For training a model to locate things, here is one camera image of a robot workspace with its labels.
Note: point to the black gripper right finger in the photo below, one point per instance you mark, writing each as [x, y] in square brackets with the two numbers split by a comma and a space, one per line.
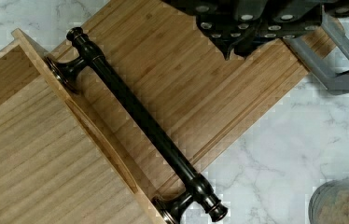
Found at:
[263, 31]

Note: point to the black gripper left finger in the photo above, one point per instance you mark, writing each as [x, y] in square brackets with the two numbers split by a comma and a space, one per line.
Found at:
[230, 33]

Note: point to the bamboo cutting board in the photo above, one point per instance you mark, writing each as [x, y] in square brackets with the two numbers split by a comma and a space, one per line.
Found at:
[202, 101]

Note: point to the toaster oven with open door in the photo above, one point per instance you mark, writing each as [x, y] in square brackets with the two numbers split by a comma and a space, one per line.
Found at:
[333, 71]

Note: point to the clear jar of pasta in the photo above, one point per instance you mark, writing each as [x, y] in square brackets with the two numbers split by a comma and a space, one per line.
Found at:
[330, 203]

